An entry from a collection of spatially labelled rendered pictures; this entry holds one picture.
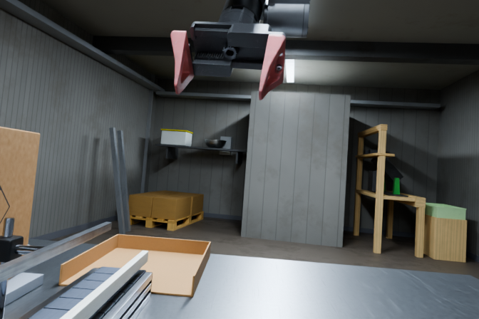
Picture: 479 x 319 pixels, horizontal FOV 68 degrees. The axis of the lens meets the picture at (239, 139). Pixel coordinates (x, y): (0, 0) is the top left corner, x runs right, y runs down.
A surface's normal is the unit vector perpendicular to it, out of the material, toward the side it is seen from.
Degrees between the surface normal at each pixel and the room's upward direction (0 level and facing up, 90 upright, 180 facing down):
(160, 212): 90
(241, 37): 140
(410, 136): 90
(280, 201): 90
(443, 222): 90
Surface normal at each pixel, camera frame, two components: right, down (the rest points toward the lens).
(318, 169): -0.15, -0.07
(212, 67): -0.15, 0.72
